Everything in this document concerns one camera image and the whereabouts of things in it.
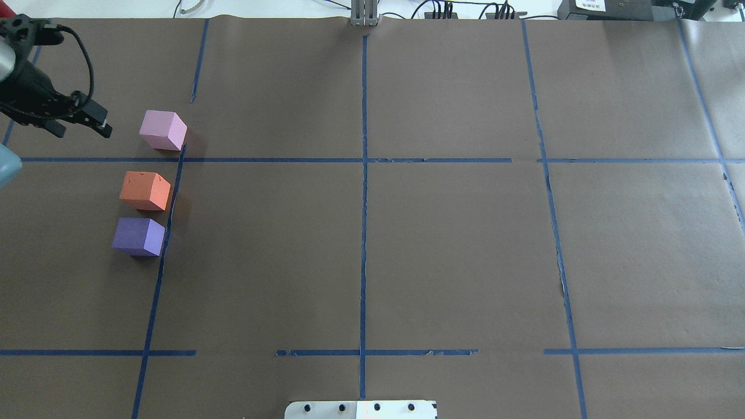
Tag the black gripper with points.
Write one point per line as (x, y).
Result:
(29, 84)

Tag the orange foam cube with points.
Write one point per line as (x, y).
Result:
(145, 191)

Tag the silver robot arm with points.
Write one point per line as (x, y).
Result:
(12, 54)

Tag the pink foam cube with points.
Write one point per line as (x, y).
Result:
(163, 130)

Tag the purple foam cube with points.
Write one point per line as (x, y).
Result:
(139, 237)

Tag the left black usb hub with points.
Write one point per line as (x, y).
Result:
(441, 11)

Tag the black usb hub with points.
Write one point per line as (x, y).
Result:
(441, 11)
(500, 11)

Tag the right black usb hub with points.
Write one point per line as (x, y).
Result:
(500, 11)

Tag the brown paper table cover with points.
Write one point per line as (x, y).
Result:
(532, 219)

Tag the black box with label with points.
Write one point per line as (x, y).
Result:
(644, 11)

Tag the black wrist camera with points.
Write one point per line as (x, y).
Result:
(24, 31)

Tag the grey aluminium frame post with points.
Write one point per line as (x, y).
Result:
(364, 13)

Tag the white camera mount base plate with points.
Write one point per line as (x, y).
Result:
(362, 409)

